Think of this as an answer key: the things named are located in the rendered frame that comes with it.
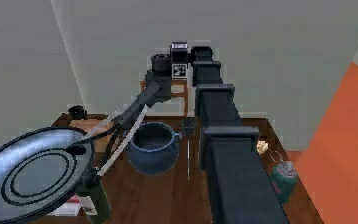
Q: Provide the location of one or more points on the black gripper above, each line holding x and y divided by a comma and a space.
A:
158, 88

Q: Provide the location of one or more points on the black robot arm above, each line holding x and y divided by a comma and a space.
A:
233, 166

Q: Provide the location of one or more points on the blue cooking pot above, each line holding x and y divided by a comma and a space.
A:
153, 153

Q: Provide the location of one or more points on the small beige pepper shaker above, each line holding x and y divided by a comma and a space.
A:
262, 147

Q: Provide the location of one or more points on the green thermos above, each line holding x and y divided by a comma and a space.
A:
284, 181

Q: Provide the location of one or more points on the light brown cutting board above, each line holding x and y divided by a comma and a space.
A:
90, 125

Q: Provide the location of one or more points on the small black cup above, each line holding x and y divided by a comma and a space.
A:
77, 112

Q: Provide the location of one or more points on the dark green bottle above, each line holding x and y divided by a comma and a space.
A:
98, 200

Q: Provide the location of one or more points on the black ladle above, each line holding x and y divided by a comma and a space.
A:
189, 126

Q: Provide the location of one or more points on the dark wooden table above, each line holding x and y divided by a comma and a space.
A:
160, 200

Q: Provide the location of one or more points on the white and red book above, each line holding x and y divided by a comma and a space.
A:
72, 208

